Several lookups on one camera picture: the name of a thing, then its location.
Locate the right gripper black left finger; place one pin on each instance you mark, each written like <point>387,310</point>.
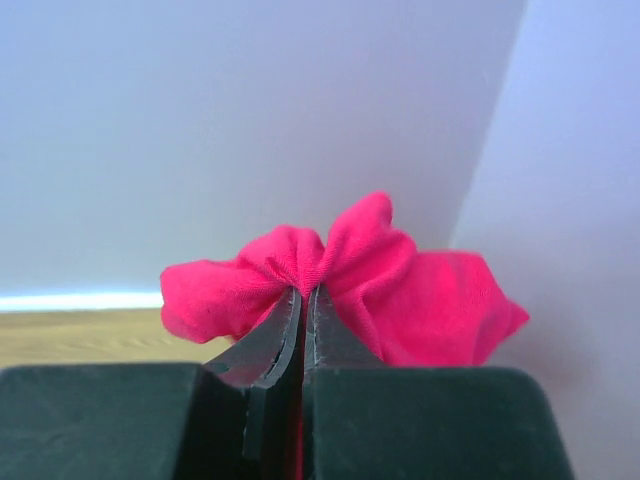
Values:
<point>230,418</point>

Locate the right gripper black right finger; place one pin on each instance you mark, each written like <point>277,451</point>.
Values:
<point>363,419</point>

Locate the pink t shirt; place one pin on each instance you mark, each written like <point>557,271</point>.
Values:
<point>409,307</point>

